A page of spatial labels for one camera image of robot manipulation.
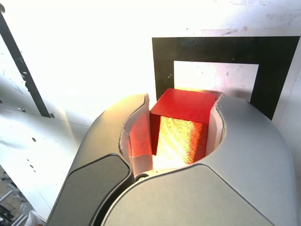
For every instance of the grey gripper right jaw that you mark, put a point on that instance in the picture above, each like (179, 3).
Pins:
(247, 164)

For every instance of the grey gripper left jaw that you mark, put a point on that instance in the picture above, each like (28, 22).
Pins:
(94, 171)

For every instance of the red cube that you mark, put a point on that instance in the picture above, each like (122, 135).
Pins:
(183, 106)

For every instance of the black tape square outline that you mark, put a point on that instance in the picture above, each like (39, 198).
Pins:
(162, 63)

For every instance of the black tape strip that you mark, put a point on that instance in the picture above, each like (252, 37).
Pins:
(22, 66)

